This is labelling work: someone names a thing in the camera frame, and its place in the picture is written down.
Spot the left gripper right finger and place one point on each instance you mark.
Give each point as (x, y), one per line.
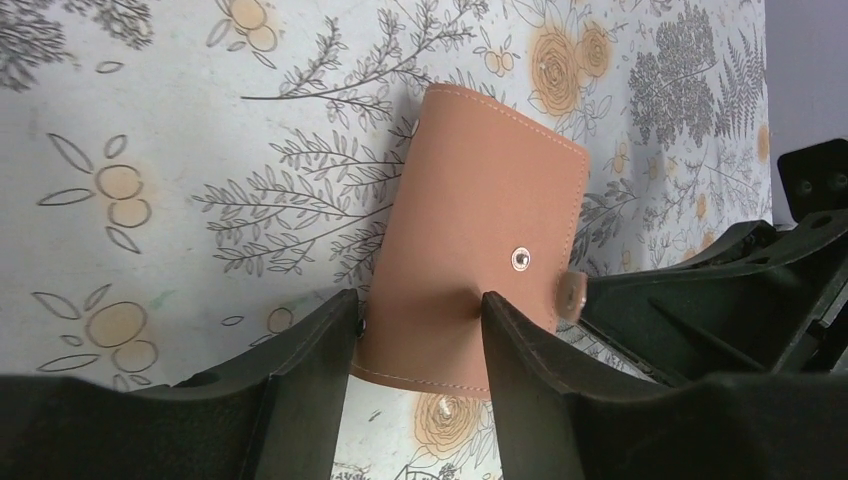
(561, 414)

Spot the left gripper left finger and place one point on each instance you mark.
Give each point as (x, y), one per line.
(273, 412)

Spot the brown leather card holder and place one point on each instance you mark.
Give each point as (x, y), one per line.
(488, 200)

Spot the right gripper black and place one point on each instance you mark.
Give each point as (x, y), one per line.
(756, 300)

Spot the floral table mat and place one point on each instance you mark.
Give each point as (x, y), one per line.
(180, 179)

